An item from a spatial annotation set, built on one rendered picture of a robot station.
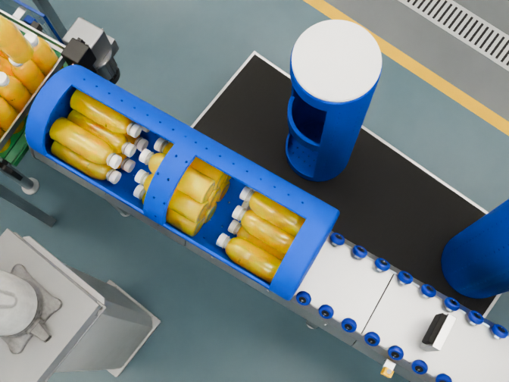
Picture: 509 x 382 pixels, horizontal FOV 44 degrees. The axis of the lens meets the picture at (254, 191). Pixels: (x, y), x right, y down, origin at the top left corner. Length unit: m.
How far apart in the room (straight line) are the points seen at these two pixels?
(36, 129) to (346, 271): 0.98
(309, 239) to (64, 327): 0.71
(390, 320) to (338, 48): 0.84
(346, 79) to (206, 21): 1.42
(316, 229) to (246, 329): 1.26
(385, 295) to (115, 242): 1.43
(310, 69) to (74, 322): 1.01
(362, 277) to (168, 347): 1.19
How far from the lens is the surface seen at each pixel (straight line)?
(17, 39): 1.90
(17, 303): 1.71
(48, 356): 1.85
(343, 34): 2.06
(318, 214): 1.67
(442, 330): 1.81
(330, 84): 1.98
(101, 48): 2.37
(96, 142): 1.86
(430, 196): 2.85
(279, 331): 2.83
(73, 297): 1.84
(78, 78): 1.87
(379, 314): 1.93
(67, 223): 3.04
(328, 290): 1.92
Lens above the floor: 2.83
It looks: 75 degrees down
